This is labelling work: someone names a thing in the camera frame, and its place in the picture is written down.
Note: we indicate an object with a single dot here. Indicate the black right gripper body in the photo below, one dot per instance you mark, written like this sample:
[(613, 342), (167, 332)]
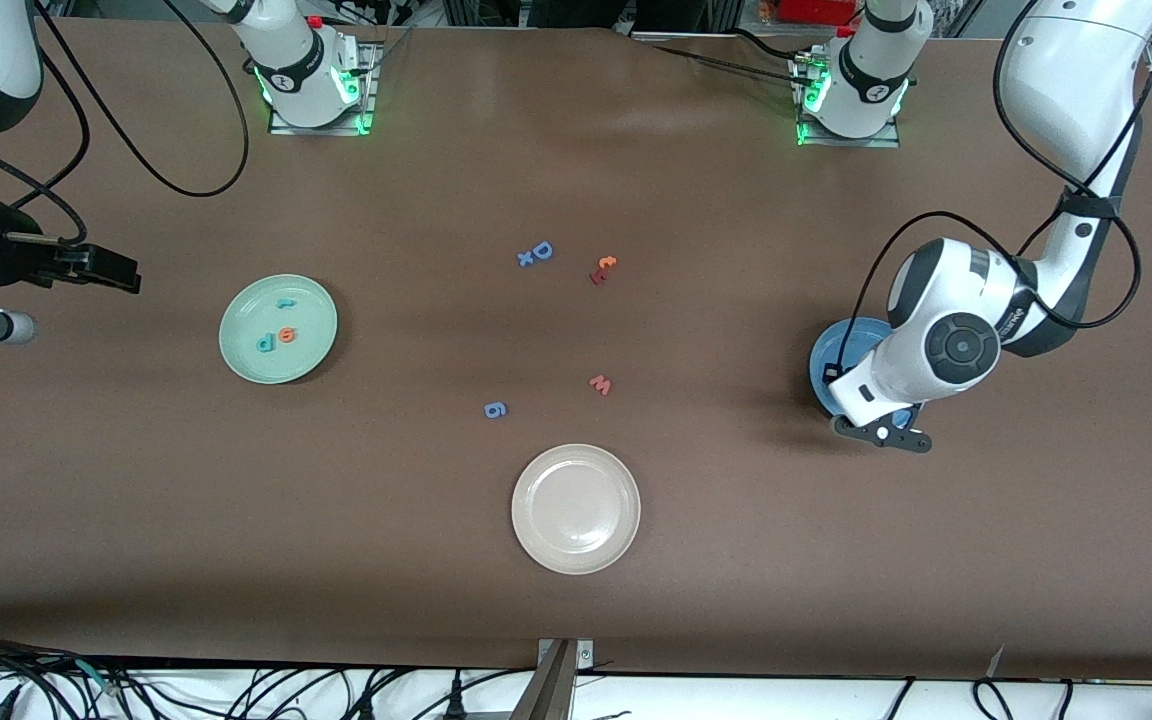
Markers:
[(18, 258)]

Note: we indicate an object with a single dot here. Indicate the teal foam letter p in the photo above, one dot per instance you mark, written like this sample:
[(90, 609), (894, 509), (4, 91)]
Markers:
[(264, 345)]

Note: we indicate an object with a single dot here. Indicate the pale green round plate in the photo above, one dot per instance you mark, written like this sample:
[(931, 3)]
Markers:
[(236, 330)]

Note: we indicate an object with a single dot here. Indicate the blue foam letter g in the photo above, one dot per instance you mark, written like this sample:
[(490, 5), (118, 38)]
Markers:
[(495, 409)]

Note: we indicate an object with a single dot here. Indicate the blue foam letter D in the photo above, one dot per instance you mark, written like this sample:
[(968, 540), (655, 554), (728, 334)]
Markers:
[(536, 249)]

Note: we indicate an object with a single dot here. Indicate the dark red foam letter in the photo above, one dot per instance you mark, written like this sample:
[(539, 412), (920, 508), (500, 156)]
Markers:
[(597, 276)]

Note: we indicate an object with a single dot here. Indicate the pink-red foam letter w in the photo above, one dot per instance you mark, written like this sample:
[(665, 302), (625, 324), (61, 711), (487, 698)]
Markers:
[(601, 385)]

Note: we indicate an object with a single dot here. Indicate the beige round plate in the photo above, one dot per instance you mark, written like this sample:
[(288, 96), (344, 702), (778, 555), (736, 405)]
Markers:
[(576, 510)]

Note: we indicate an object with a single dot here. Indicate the black power plug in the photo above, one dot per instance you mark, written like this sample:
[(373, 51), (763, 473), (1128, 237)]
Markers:
[(455, 700)]

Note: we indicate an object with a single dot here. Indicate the blue round plate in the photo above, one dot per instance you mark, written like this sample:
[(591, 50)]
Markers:
[(824, 352)]

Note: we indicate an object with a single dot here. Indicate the red box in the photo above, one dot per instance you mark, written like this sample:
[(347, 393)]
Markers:
[(816, 10)]

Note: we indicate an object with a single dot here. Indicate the white paper tag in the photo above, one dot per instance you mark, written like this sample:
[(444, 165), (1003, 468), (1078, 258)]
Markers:
[(996, 662)]

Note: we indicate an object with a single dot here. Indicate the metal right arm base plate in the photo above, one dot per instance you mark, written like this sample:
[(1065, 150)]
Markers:
[(321, 129)]

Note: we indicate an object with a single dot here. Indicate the metal table edge bracket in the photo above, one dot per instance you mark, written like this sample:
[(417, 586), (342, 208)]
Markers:
[(556, 690)]

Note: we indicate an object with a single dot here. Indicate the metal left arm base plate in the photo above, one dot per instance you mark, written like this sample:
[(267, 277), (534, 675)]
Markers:
[(851, 142)]

